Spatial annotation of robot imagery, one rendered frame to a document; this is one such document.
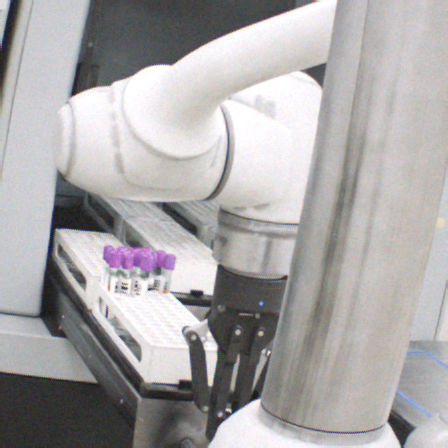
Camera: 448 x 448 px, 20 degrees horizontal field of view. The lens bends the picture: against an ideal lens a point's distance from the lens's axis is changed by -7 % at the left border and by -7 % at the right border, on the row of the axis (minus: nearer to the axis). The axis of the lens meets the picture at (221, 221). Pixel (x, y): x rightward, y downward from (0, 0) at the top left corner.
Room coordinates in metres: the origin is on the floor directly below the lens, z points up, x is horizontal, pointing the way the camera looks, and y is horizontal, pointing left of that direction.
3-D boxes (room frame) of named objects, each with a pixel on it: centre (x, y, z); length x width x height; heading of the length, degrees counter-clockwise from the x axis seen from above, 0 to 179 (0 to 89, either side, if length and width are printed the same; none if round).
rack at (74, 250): (1.93, 0.17, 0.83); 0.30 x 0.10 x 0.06; 20
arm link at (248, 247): (1.35, -0.04, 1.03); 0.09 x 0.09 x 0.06
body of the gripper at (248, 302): (1.35, -0.04, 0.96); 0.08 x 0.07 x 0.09; 110
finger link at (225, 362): (1.35, -0.03, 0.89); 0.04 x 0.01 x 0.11; 20
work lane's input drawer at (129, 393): (1.76, 0.11, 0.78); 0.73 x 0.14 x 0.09; 20
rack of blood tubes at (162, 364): (1.63, 0.06, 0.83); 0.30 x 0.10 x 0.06; 20
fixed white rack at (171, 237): (2.12, 0.07, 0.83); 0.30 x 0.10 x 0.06; 20
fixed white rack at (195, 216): (2.46, 0.03, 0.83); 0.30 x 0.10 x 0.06; 20
